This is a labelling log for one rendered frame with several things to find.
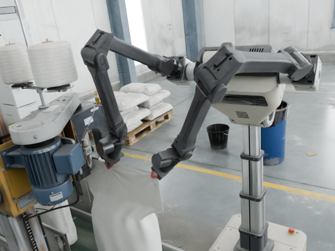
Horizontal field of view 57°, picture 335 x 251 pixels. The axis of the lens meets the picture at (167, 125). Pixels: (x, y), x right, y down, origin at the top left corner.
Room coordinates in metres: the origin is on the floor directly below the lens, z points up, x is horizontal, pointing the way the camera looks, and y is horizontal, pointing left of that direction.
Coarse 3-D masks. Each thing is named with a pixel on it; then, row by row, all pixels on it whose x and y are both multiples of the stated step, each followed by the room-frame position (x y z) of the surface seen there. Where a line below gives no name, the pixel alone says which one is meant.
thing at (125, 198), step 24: (96, 168) 1.43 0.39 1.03; (120, 168) 1.32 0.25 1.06; (96, 192) 1.45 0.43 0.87; (120, 192) 1.34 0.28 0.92; (144, 192) 1.25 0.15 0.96; (96, 216) 1.38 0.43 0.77; (120, 216) 1.29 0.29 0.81; (144, 216) 1.24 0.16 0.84; (96, 240) 1.41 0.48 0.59; (120, 240) 1.28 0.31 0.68; (144, 240) 1.22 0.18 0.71
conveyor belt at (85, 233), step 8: (72, 216) 1.96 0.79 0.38; (80, 224) 1.85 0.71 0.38; (88, 224) 1.84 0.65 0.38; (80, 232) 1.76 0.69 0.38; (88, 232) 1.75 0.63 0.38; (80, 240) 1.68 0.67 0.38; (88, 240) 1.67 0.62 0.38; (72, 248) 1.61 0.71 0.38; (80, 248) 1.60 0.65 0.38; (88, 248) 1.59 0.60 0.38; (96, 248) 1.58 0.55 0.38
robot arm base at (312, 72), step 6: (306, 54) 1.20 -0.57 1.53; (312, 54) 1.18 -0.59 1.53; (312, 60) 1.14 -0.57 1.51; (312, 66) 1.12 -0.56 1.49; (312, 72) 1.13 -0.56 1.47; (306, 78) 1.14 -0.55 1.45; (312, 78) 1.14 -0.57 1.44; (294, 84) 1.17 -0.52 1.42; (300, 84) 1.16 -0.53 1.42; (306, 84) 1.14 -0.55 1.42; (312, 84) 1.13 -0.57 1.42
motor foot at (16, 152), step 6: (18, 144) 1.16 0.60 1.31; (6, 150) 1.12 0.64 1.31; (12, 150) 1.13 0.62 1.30; (18, 150) 1.13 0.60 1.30; (6, 156) 1.11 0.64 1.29; (12, 156) 1.13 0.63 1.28; (18, 156) 1.10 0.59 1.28; (6, 162) 1.11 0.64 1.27; (12, 162) 1.12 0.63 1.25; (18, 162) 1.11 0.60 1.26; (6, 168) 1.10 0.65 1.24; (12, 168) 1.12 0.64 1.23
